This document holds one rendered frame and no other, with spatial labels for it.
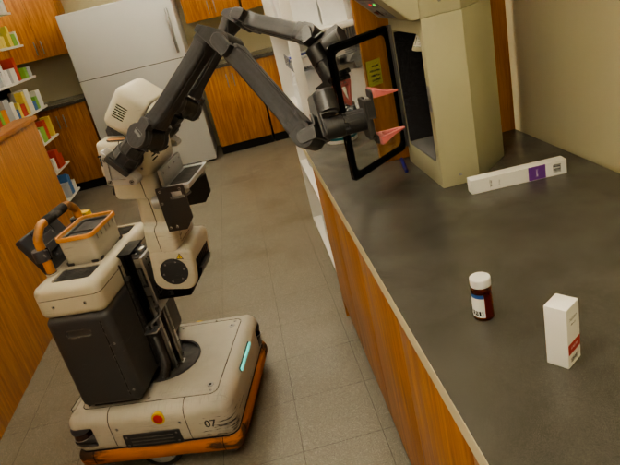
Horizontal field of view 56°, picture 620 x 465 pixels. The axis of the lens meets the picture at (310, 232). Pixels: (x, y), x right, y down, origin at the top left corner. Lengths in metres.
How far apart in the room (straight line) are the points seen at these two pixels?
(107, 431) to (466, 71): 1.78
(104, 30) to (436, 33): 5.18
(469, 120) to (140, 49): 5.11
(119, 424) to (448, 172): 1.50
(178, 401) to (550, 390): 1.58
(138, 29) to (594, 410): 5.97
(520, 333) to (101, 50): 5.86
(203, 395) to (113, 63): 4.77
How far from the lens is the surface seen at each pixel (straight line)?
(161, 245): 2.12
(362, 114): 1.48
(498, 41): 2.10
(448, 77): 1.65
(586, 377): 0.98
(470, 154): 1.72
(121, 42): 6.50
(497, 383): 0.97
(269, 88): 1.58
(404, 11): 1.60
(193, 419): 2.26
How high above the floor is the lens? 1.56
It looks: 23 degrees down
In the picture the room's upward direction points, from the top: 14 degrees counter-clockwise
